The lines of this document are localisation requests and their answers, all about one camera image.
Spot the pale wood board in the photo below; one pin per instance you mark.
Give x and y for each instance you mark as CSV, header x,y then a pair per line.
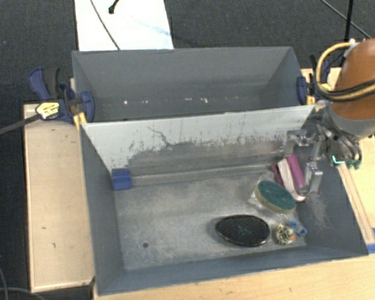
x,y
56,205

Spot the grey metal bin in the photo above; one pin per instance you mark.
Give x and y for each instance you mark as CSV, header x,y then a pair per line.
x,y
185,204

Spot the small round patterned ball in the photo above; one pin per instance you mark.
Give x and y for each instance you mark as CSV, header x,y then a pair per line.
x,y
284,234

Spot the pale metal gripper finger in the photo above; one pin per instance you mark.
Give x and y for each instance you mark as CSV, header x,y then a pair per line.
x,y
313,180

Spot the green and yellow round sponge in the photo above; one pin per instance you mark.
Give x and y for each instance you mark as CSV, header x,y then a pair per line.
x,y
275,195

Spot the pink and white plastic item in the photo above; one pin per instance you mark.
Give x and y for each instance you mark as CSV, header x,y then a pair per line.
x,y
295,174

